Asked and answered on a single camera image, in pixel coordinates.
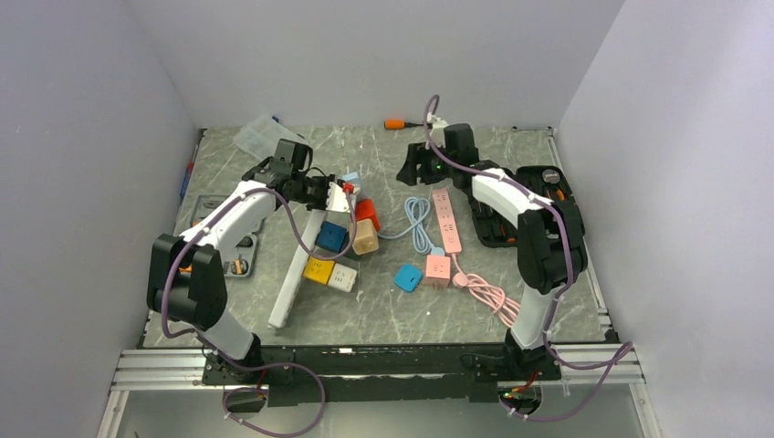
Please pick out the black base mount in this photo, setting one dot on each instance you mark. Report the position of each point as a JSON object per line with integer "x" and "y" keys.
{"x": 476, "y": 372}

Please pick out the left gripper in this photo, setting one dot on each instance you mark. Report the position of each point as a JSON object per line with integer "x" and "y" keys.
{"x": 326, "y": 180}

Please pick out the black tool case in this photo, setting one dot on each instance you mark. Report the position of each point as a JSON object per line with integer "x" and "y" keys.
{"x": 498, "y": 196}

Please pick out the orange handled screwdriver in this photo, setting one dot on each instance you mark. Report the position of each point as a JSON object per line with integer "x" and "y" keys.
{"x": 400, "y": 124}

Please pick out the yellow cube socket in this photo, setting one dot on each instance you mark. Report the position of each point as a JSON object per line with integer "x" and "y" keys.
{"x": 318, "y": 271}

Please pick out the light blue plug adapter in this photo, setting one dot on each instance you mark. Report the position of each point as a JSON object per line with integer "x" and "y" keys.
{"x": 408, "y": 278}

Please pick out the red cube socket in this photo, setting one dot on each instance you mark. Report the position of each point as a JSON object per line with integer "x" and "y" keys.
{"x": 365, "y": 209}

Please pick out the pink cube socket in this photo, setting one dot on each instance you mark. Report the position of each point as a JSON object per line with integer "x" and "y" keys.
{"x": 437, "y": 273}

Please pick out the blue cube socket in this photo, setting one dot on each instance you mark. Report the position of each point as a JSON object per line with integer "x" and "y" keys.
{"x": 332, "y": 237}

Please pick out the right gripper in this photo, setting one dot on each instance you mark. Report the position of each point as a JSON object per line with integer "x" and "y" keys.
{"x": 418, "y": 156}

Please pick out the light blue power strip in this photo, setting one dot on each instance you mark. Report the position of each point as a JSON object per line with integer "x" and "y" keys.
{"x": 416, "y": 211}

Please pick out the white power strip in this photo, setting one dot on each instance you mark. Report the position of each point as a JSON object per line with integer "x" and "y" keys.
{"x": 289, "y": 289}

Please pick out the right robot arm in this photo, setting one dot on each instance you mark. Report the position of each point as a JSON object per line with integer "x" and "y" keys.
{"x": 550, "y": 247}

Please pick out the clear plastic organizer box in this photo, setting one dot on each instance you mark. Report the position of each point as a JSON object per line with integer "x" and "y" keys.
{"x": 260, "y": 137}

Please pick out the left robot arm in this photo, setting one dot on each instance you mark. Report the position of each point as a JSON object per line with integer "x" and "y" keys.
{"x": 186, "y": 283}

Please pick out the beige cube socket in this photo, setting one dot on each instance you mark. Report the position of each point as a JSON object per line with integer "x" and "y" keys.
{"x": 366, "y": 238}

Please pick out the pink power strip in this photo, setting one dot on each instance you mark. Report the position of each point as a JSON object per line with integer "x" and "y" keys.
{"x": 495, "y": 297}

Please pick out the blue red pen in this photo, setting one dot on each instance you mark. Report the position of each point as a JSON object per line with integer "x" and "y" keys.
{"x": 188, "y": 173}

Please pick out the grey tool tray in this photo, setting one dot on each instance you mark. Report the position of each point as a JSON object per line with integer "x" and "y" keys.
{"x": 237, "y": 261}

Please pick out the white cube socket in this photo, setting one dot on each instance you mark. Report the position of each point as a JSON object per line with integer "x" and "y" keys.
{"x": 342, "y": 278}

